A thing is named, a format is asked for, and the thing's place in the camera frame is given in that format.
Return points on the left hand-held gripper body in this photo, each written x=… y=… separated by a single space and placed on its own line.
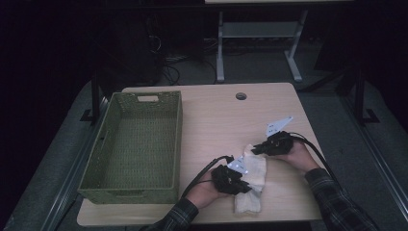
x=226 y=179

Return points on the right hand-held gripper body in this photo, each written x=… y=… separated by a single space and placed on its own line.
x=279 y=144

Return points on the cream towel with brown print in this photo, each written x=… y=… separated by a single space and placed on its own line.
x=251 y=192

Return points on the green woven basket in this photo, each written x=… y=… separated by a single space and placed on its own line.
x=131 y=150

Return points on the person's left hand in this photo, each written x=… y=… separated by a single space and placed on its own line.
x=203 y=192

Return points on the person's right hand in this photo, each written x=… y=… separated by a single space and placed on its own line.
x=301 y=159

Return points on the grey round table grommet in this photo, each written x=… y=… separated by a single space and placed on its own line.
x=241 y=96

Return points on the black metal stand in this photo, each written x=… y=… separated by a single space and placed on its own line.
x=360 y=96
x=95 y=96

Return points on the aluminium floor rail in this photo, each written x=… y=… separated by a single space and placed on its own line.
x=73 y=173
x=375 y=154

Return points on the grey metal desk frame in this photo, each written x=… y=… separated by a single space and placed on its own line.
x=260 y=30

